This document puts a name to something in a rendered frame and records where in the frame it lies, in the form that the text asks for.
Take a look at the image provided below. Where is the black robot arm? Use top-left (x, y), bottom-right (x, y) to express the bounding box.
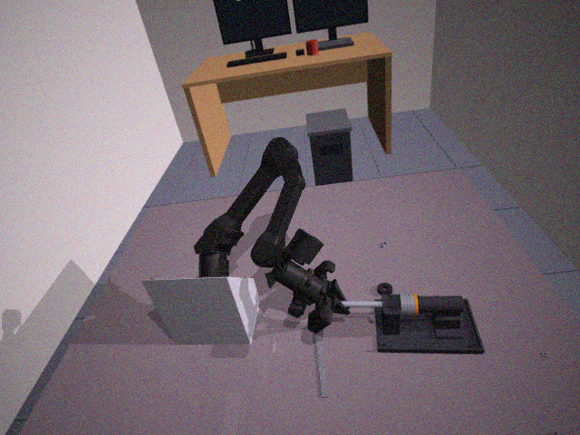
top-left (193, 137), bottom-right (324, 290)

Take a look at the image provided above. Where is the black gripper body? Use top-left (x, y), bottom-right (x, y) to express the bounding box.
top-left (292, 260), bottom-right (335, 334)

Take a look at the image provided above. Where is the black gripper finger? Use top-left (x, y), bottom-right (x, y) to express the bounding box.
top-left (331, 296), bottom-right (351, 315)
top-left (326, 279), bottom-right (347, 302)

